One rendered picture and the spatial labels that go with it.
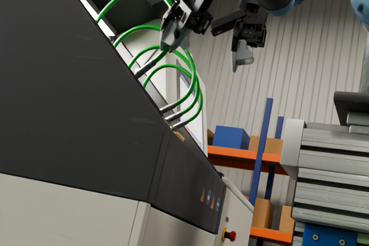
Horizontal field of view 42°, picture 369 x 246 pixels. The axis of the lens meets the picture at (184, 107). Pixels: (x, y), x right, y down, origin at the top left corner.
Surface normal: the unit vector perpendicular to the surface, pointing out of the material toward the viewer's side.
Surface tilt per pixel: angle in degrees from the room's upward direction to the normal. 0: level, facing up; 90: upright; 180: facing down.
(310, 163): 90
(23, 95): 90
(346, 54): 90
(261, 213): 90
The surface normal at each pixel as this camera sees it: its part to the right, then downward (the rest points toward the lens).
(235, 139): -0.33, -0.33
